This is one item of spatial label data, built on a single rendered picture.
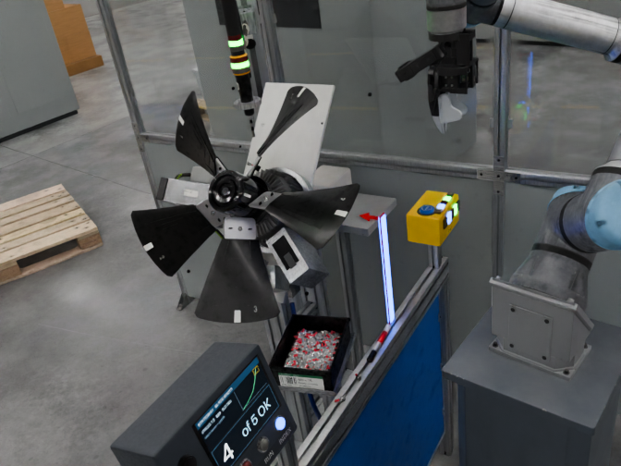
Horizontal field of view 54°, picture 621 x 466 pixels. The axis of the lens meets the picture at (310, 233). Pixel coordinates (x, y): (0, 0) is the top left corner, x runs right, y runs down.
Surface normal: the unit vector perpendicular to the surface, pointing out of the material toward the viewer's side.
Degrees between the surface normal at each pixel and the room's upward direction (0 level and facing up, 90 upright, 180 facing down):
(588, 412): 0
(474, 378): 0
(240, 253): 51
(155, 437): 15
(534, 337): 90
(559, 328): 90
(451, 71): 90
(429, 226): 90
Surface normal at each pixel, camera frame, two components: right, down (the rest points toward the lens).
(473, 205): -0.51, 0.49
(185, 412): -0.35, -0.87
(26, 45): 0.75, 0.23
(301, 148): -0.48, -0.18
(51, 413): -0.14, -0.86
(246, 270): 0.25, -0.25
